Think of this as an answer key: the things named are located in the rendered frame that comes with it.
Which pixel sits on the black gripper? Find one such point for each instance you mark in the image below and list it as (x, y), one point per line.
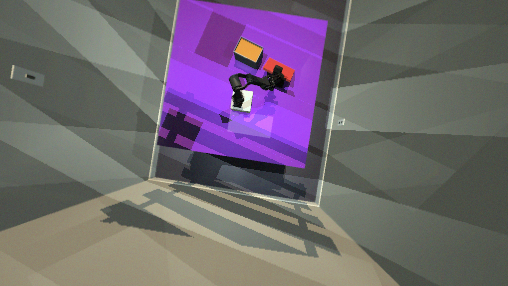
(277, 69)

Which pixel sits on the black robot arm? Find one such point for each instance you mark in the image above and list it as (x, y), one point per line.
(263, 82)

